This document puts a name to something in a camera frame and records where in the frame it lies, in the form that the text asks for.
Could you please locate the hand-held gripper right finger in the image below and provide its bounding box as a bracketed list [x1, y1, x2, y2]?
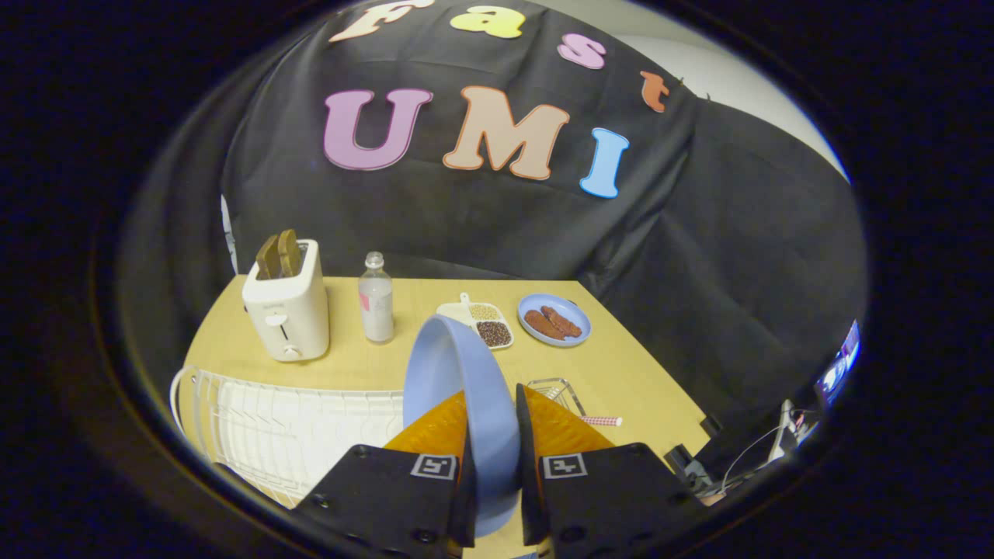
[516, 384, 693, 559]

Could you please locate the brown toast slice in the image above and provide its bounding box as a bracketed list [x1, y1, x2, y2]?
[277, 228, 304, 278]
[255, 234, 281, 281]

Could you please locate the white divided dish with beans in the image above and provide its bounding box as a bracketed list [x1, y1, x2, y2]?
[436, 292, 516, 352]

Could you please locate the white wire dish rack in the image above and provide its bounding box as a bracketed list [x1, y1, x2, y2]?
[169, 365, 406, 510]

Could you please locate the blue plate with sausages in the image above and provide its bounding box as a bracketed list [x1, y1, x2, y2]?
[516, 292, 593, 348]

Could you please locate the computer monitor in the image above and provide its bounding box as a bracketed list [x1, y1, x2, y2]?
[814, 320, 862, 406]

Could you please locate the white cable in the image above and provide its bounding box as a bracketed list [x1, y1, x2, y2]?
[721, 400, 808, 494]

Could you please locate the small metal wire basket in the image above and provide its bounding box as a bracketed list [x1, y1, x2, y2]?
[527, 377, 588, 418]

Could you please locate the clear plastic bottle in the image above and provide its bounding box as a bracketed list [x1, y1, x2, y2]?
[358, 251, 395, 344]

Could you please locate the brown sausage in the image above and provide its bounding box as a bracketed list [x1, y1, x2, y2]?
[523, 309, 566, 342]
[540, 305, 583, 339]

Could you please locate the plain light blue plate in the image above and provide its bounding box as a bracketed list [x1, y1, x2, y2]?
[401, 314, 522, 539]

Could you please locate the black table clamp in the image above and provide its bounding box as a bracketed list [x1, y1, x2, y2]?
[664, 415, 725, 491]

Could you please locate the cream toaster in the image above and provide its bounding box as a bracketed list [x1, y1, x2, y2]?
[242, 238, 331, 363]

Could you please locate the black backdrop cloth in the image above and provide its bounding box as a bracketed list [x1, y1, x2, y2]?
[116, 0, 869, 459]

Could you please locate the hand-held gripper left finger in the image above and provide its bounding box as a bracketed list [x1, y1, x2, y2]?
[291, 390, 479, 559]

